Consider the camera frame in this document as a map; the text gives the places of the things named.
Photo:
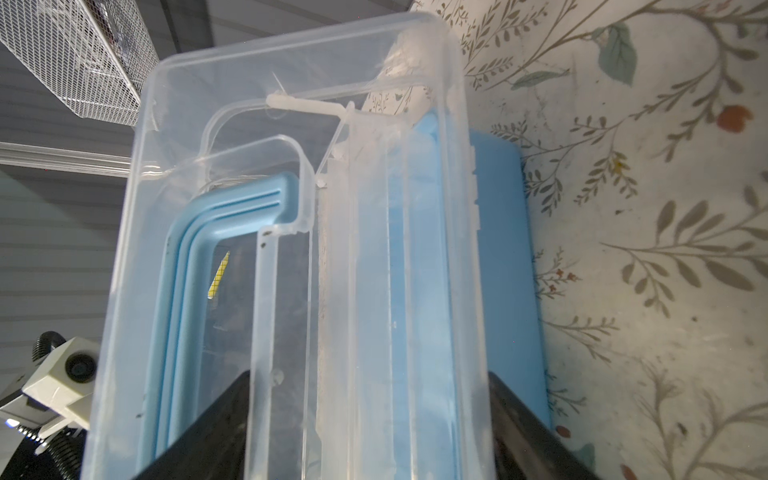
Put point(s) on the yellow item in basket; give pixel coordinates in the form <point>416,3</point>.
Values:
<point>214,286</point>

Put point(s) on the blue plastic tool box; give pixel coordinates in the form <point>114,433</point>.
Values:
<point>338,168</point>

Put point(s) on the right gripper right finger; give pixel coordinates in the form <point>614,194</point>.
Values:
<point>523,446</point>

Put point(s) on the white wire mesh basket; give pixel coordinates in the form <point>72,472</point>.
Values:
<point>94,56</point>

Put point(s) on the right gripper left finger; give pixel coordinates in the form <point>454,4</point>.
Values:
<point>213,447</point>

